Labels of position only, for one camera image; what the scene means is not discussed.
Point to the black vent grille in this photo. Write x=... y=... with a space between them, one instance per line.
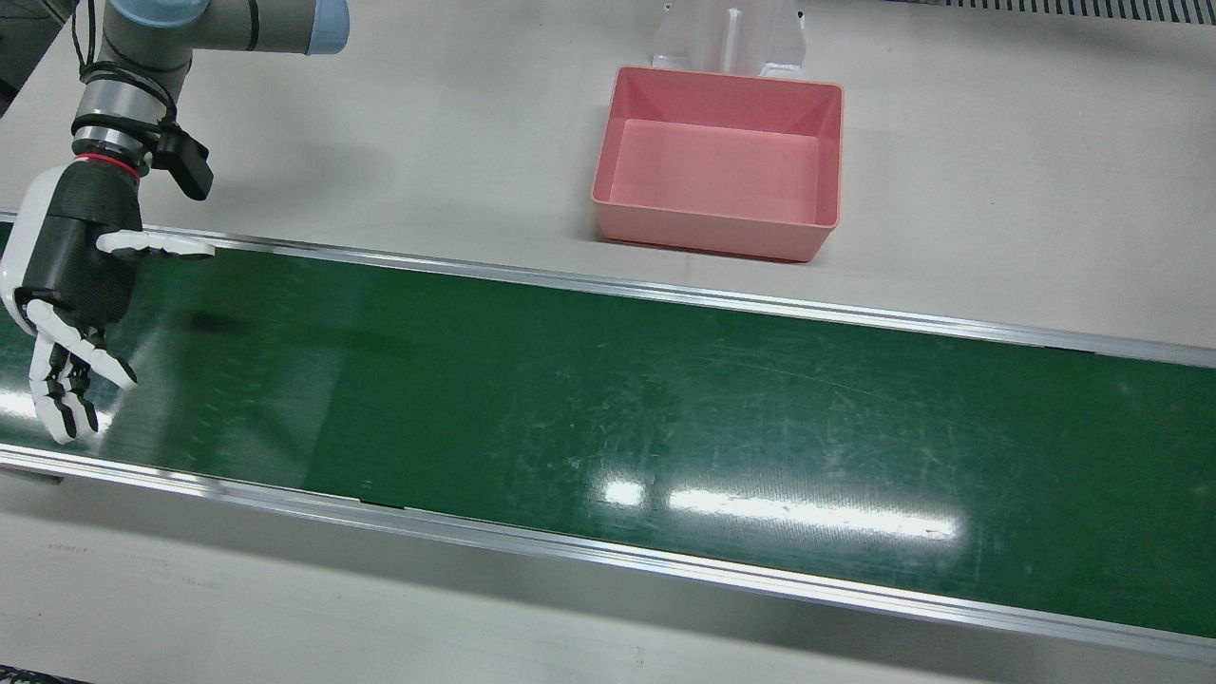
x=1064 y=8

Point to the clear plastic stand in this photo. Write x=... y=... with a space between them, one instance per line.
x=727 y=33

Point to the pink plastic box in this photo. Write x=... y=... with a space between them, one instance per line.
x=717 y=171

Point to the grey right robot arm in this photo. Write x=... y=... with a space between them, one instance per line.
x=228 y=24

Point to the green conveyor belt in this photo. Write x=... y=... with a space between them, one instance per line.
x=608 y=408

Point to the aluminium conveyor side rail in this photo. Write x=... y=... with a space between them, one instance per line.
x=665 y=292
x=608 y=556

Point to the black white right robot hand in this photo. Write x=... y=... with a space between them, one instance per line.
x=81 y=247

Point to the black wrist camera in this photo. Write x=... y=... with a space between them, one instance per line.
x=188 y=163

